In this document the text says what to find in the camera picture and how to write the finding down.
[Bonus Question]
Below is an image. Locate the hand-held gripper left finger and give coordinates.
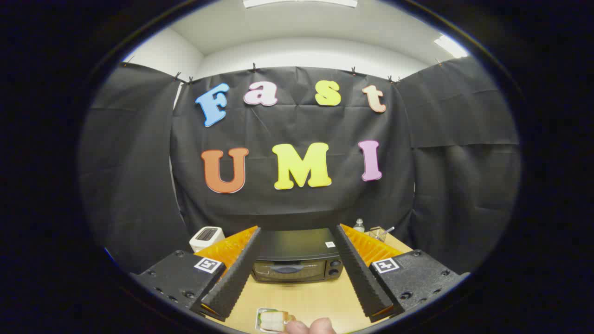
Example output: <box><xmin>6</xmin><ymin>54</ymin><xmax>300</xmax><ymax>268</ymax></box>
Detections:
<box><xmin>131</xmin><ymin>226</ymin><xmax>262</xmax><ymax>322</ymax></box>

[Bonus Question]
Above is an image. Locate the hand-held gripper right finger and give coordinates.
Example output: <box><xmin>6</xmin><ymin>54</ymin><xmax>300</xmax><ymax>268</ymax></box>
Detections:
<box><xmin>330</xmin><ymin>224</ymin><xmax>469</xmax><ymax>323</ymax></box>

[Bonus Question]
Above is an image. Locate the lettuce sandwich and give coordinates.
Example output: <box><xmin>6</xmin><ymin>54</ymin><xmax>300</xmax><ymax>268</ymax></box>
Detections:
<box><xmin>261</xmin><ymin>312</ymin><xmax>291</xmax><ymax>332</ymax></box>

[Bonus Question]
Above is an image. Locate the black toaster oven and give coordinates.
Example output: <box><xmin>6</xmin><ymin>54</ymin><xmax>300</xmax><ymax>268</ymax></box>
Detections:
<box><xmin>251</xmin><ymin>228</ymin><xmax>345</xmax><ymax>283</ymax></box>

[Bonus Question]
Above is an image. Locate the white bread toaster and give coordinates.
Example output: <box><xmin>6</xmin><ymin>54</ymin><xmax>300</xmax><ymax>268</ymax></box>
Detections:
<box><xmin>189</xmin><ymin>226</ymin><xmax>226</xmax><ymax>253</ymax></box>

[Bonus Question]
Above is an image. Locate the small white plate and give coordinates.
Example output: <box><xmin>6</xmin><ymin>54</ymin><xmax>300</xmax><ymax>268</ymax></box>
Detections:
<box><xmin>255</xmin><ymin>308</ymin><xmax>296</xmax><ymax>334</ymax></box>

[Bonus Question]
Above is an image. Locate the black backdrop cloth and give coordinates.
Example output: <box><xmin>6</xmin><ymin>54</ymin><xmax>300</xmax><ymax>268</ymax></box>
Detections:
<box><xmin>79</xmin><ymin>57</ymin><xmax>521</xmax><ymax>275</ymax></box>

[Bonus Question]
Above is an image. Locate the small ceiling light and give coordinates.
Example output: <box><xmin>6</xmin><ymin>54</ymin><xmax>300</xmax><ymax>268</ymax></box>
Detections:
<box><xmin>434</xmin><ymin>35</ymin><xmax>468</xmax><ymax>59</ymax></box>

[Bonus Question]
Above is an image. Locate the long ceiling light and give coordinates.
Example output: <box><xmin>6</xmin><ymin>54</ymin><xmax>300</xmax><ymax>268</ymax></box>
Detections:
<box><xmin>243</xmin><ymin>0</ymin><xmax>358</xmax><ymax>8</ymax></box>

